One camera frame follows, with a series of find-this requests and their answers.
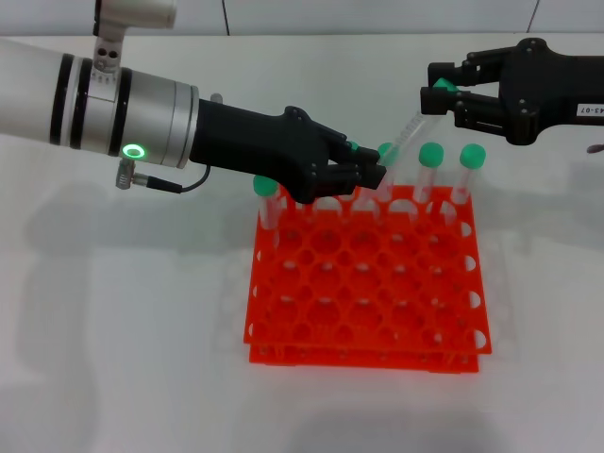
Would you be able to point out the silver camera mount bracket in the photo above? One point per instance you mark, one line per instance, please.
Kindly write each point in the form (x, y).
(108, 52)

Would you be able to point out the orange test tube rack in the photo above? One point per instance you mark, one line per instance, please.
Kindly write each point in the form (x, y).
(358, 365)

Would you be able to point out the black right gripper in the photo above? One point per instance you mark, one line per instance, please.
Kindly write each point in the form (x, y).
(542, 89)

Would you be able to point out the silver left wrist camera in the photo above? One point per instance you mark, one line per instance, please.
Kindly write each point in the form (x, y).
(141, 11)

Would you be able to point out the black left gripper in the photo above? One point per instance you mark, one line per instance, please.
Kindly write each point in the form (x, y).
(259, 141)

